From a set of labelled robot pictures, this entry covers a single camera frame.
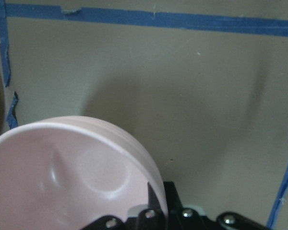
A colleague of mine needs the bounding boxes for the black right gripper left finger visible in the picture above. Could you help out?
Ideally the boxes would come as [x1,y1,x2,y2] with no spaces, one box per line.
[83,184,167,230]

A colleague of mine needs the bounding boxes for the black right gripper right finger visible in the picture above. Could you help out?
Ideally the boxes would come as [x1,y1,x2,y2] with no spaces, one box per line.
[163,182,268,230]

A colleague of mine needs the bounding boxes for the pink bowl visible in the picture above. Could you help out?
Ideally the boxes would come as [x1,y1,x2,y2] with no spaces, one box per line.
[0,116,168,230]

